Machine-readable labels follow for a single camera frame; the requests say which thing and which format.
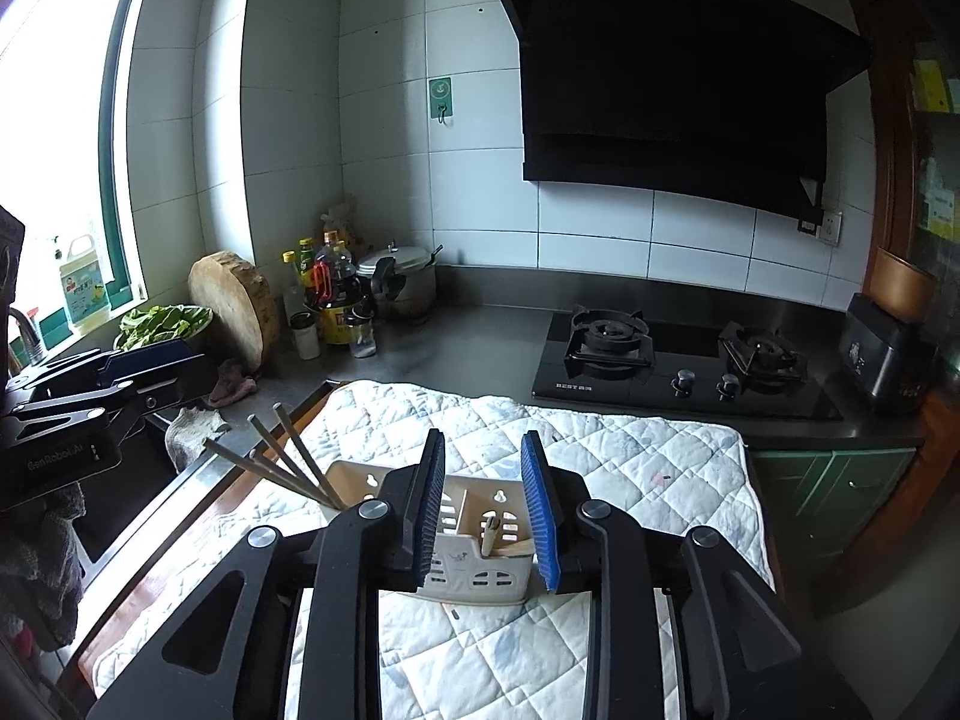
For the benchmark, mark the yellow label oil bottle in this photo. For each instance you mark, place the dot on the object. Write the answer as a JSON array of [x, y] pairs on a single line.
[[336, 287]]

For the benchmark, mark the dark soy sauce bottle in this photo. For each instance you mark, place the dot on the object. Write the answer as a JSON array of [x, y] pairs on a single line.
[[360, 323]]

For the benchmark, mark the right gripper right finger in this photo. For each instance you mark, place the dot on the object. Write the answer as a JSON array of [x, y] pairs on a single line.
[[737, 654]]

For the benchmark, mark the black range hood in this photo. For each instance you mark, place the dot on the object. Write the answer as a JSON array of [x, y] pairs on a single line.
[[718, 99]]

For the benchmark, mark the round wooden cutting board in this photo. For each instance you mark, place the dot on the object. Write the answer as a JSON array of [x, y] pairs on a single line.
[[242, 302]]

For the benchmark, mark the green wall hook sticker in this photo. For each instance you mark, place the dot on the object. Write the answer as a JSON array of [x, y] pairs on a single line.
[[440, 99]]

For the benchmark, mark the cream plastic utensil holder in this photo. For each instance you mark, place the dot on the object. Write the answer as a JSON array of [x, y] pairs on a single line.
[[458, 574]]

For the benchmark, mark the black gas stove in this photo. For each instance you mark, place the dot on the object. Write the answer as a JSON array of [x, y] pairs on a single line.
[[619, 359]]

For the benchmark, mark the green cabinet drawers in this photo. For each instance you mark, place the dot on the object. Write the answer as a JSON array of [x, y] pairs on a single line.
[[818, 502]]

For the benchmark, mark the wooden chopstick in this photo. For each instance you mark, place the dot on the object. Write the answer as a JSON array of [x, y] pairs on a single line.
[[322, 482], [491, 528], [292, 460], [265, 469], [522, 548]]

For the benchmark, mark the black box appliance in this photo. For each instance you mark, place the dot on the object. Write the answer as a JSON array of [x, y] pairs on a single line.
[[889, 359]]

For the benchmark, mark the black sink faucet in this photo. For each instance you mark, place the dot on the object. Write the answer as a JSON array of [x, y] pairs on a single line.
[[31, 338]]

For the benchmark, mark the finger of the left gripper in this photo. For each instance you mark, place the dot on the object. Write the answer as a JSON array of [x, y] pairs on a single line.
[[98, 369], [125, 397]]

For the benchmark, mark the wall power socket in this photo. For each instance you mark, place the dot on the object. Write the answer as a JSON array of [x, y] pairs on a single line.
[[829, 230]]

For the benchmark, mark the white detergent jug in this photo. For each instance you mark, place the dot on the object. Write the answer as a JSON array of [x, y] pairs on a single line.
[[83, 285]]

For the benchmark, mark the white quilted cloth mat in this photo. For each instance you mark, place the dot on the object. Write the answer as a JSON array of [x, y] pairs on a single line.
[[446, 660]]

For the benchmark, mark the white small jar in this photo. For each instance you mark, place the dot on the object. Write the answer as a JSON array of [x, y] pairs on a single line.
[[304, 329]]

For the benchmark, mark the metal bowl of greens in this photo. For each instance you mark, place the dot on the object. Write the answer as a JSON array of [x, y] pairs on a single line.
[[140, 328]]

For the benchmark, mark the silver pressure cooker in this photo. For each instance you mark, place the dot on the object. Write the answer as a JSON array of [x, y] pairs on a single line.
[[402, 281]]

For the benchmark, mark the copper coloured pot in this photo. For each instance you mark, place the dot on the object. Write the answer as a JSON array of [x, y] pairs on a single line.
[[902, 289]]

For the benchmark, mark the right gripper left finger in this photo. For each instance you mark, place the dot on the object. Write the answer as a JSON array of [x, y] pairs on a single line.
[[226, 650]]

